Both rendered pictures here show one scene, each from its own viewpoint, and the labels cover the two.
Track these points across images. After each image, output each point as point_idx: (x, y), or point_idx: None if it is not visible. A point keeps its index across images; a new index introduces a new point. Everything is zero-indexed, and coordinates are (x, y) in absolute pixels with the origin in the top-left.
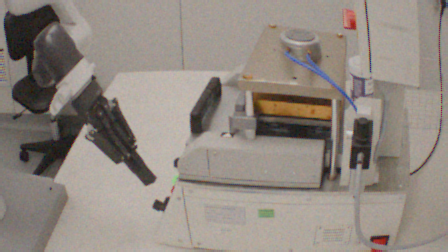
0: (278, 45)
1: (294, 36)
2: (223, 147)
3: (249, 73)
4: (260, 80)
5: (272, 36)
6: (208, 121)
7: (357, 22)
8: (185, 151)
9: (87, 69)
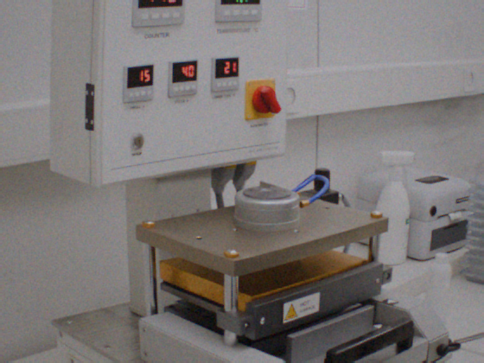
0: (281, 233)
1: (282, 190)
2: (405, 295)
3: (374, 212)
4: (367, 212)
5: (265, 244)
6: (378, 353)
7: (286, 85)
8: (435, 330)
9: None
